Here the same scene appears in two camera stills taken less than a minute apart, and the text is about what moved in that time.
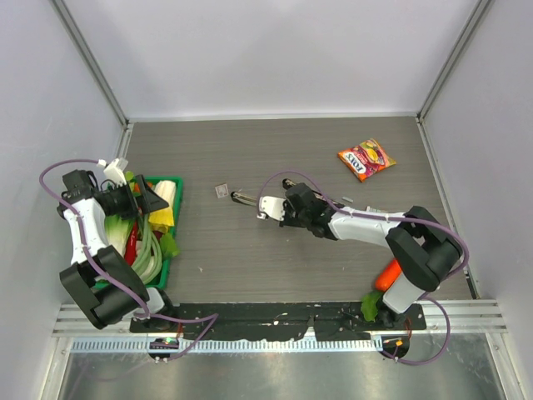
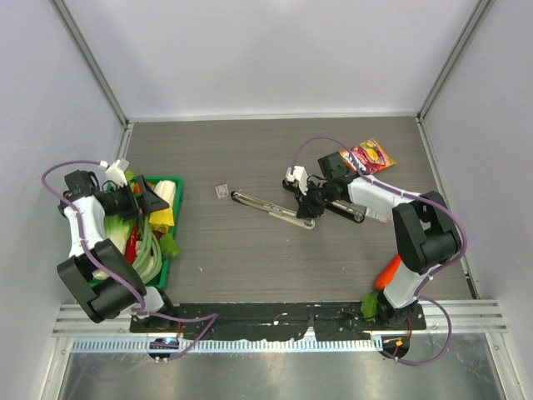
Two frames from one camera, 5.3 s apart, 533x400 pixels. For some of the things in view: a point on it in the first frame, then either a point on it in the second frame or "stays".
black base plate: x=276 y=321 stays
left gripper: x=147 y=199 stays
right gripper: x=286 y=221 → x=306 y=210
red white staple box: x=221 y=191 stays
